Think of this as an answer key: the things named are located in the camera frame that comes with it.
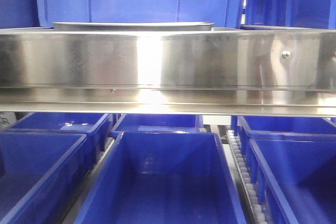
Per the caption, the silver metal tray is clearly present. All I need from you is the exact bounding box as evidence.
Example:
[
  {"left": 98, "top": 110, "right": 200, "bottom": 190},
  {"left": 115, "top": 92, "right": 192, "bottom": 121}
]
[{"left": 53, "top": 22, "right": 214, "bottom": 31}]

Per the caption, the stainless steel shelf front rail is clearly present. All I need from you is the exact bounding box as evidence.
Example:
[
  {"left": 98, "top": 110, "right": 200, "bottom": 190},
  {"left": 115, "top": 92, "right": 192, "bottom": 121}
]
[{"left": 1, "top": 28, "right": 335, "bottom": 116}]

